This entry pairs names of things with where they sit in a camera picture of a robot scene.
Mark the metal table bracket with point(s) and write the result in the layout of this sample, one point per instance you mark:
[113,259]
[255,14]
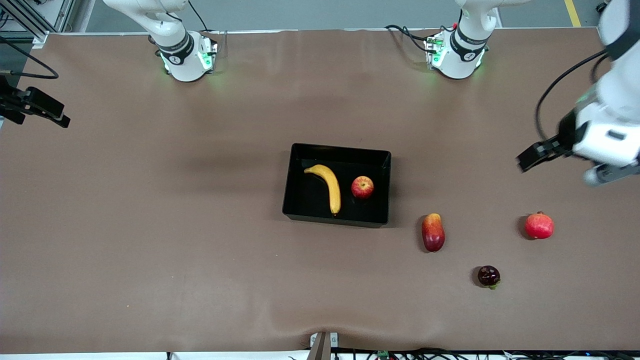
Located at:
[322,347]

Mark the small green connector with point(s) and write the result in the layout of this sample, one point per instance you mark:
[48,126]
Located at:
[383,355]

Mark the dark purple mangosteen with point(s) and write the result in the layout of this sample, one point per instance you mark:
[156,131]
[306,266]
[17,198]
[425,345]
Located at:
[488,276]

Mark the yellow banana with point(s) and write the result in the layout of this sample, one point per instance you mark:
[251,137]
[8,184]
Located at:
[332,190]

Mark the red yellow mango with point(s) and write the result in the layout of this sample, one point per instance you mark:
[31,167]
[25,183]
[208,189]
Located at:
[433,235]

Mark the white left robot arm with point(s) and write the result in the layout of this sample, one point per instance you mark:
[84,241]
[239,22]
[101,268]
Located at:
[457,62]

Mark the red pomegranate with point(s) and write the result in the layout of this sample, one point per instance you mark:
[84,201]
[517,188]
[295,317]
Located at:
[539,226]

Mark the red yellow apple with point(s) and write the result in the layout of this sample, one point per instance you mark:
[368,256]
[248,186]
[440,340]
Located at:
[362,187]

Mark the black plastic box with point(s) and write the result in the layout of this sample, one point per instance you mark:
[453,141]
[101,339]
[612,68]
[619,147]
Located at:
[315,200]

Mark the aluminium frame profile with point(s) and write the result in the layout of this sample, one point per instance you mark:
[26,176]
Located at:
[50,20]

